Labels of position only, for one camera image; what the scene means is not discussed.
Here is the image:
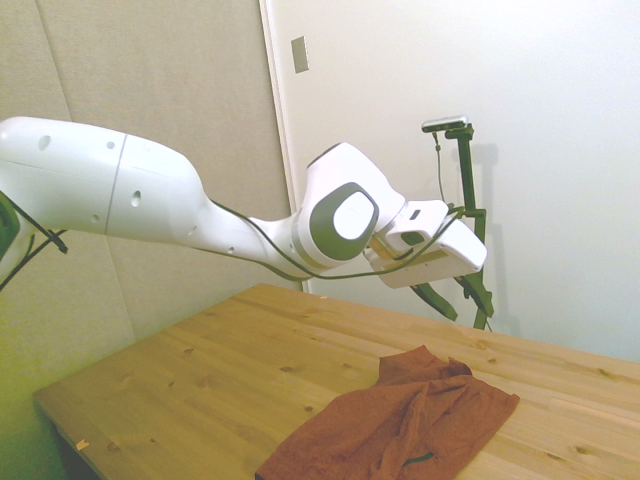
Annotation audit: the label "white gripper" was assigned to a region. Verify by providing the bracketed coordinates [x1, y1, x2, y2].
[363, 218, 496, 323]

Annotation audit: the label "rust red shorts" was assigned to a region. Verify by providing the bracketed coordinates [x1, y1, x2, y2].
[254, 344, 521, 480]

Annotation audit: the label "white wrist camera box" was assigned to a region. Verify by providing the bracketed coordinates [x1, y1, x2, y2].
[383, 198, 452, 252]

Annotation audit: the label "dark green camera stand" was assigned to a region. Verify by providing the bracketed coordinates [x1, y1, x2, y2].
[443, 124, 496, 331]

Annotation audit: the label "grey camera on stand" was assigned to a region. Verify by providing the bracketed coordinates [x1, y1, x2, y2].
[421, 114, 472, 134]

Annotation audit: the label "white door frame trim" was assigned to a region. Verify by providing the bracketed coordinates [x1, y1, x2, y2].
[258, 0, 312, 294]

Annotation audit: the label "grey wall plate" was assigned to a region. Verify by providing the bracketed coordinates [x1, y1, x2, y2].
[290, 35, 310, 75]

